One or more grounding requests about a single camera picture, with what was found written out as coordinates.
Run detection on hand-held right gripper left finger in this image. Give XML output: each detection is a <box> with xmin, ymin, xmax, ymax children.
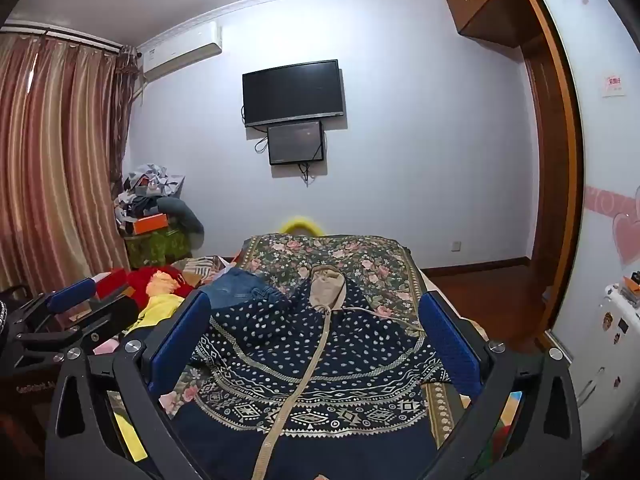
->
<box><xmin>45</xmin><ymin>290</ymin><xmax>211</xmax><ymax>480</ymax></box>

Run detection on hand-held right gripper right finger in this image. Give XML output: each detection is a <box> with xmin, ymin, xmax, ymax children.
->
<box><xmin>419</xmin><ymin>291</ymin><xmax>583</xmax><ymax>480</ymax></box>

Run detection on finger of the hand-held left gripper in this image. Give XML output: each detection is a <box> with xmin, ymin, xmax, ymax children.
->
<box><xmin>15</xmin><ymin>277</ymin><xmax>97</xmax><ymax>333</ymax></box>
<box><xmin>17</xmin><ymin>296</ymin><xmax>140</xmax><ymax>361</ymax></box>

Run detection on navy patterned hooded robe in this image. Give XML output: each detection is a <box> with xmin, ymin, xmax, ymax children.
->
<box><xmin>187</xmin><ymin>262</ymin><xmax>453</xmax><ymax>480</ymax></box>

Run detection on yellow cloth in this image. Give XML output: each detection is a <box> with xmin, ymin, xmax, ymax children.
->
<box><xmin>107</xmin><ymin>294</ymin><xmax>186</xmax><ymax>463</ymax></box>

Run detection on red knitted cloth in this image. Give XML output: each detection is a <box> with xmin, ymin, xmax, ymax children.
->
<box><xmin>125</xmin><ymin>266</ymin><xmax>197</xmax><ymax>311</ymax></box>

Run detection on beige patterned cloth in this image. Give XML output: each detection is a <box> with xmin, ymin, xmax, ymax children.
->
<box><xmin>172</xmin><ymin>255</ymin><xmax>241</xmax><ymax>287</ymax></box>

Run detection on blue jeans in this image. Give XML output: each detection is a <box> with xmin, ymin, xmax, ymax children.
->
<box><xmin>202</xmin><ymin>267</ymin><xmax>292</xmax><ymax>311</ymax></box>

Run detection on orange box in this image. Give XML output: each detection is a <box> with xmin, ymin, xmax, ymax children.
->
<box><xmin>132</xmin><ymin>212</ymin><xmax>169</xmax><ymax>235</ymax></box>

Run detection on dark floral bedspread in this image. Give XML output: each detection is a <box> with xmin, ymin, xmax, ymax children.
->
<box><xmin>160</xmin><ymin>232</ymin><xmax>506</xmax><ymax>461</ymax></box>

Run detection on grey pillow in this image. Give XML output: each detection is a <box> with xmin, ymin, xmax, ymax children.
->
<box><xmin>156</xmin><ymin>196</ymin><xmax>206</xmax><ymax>250</ymax></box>

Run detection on pile of clutter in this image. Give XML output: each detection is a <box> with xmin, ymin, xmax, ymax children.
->
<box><xmin>114</xmin><ymin>162</ymin><xmax>186</xmax><ymax>226</ymax></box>

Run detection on brown striped curtain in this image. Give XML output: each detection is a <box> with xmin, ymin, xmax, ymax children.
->
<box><xmin>0</xmin><ymin>25</ymin><xmax>146</xmax><ymax>301</ymax></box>

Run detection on white rounded appliance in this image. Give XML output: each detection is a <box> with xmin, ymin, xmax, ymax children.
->
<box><xmin>570</xmin><ymin>280</ymin><xmax>640</xmax><ymax>456</ymax></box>

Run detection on brown wooden door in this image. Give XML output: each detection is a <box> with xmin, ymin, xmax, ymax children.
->
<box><xmin>521</xmin><ymin>42</ymin><xmax>558</xmax><ymax>266</ymax></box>

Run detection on pink heart decal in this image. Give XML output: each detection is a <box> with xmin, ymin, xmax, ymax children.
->
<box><xmin>585</xmin><ymin>185</ymin><xmax>640</xmax><ymax>267</ymax></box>

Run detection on small black monitor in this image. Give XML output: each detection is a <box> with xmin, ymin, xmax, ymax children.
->
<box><xmin>266</xmin><ymin>120</ymin><xmax>327</xmax><ymax>166</ymax></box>

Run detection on white air conditioner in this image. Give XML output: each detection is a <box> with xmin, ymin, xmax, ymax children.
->
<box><xmin>137</xmin><ymin>22</ymin><xmax>223</xmax><ymax>83</ymax></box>

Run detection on red white door sticker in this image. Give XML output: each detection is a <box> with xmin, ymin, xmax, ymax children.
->
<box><xmin>601</xmin><ymin>74</ymin><xmax>628</xmax><ymax>97</ymax></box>

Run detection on wooden overhead cabinet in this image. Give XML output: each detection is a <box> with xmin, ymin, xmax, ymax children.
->
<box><xmin>444</xmin><ymin>0</ymin><xmax>546</xmax><ymax>51</ymax></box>

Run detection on yellow plush ring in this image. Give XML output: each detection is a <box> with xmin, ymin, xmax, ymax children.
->
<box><xmin>279</xmin><ymin>215</ymin><xmax>322</xmax><ymax>237</ymax></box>

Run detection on black wall television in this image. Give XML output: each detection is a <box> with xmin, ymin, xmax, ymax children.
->
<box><xmin>242</xmin><ymin>59</ymin><xmax>347</xmax><ymax>128</ymax></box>

